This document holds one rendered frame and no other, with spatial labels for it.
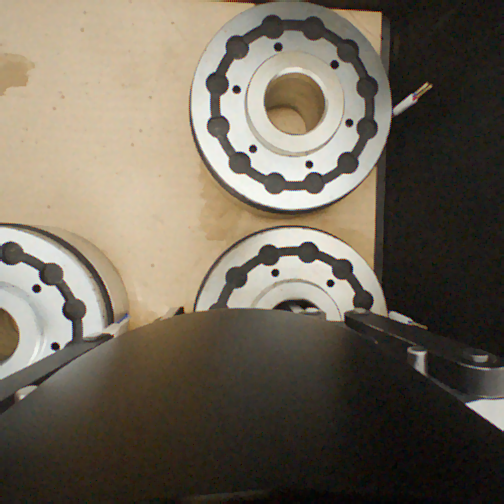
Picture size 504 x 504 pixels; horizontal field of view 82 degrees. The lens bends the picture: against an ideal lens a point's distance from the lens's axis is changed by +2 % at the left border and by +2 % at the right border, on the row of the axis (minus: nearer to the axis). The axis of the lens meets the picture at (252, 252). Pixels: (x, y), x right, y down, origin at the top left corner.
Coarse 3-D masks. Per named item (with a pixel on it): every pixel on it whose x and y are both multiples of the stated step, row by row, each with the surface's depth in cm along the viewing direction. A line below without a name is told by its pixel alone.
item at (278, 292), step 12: (264, 288) 14; (276, 288) 14; (288, 288) 14; (300, 288) 14; (312, 288) 14; (264, 300) 14; (276, 300) 14; (288, 300) 14; (312, 300) 14; (324, 300) 14; (336, 312) 14
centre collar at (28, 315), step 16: (0, 288) 13; (16, 288) 14; (0, 304) 13; (16, 304) 13; (32, 304) 13; (16, 320) 13; (32, 320) 13; (32, 336) 13; (16, 352) 13; (32, 352) 13; (0, 368) 13; (16, 368) 13
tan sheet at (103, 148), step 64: (0, 0) 16; (64, 0) 16; (128, 0) 16; (192, 0) 17; (0, 64) 16; (64, 64) 16; (128, 64) 17; (192, 64) 17; (0, 128) 16; (64, 128) 16; (128, 128) 17; (0, 192) 16; (64, 192) 17; (128, 192) 17; (192, 192) 17; (128, 256) 17; (192, 256) 17
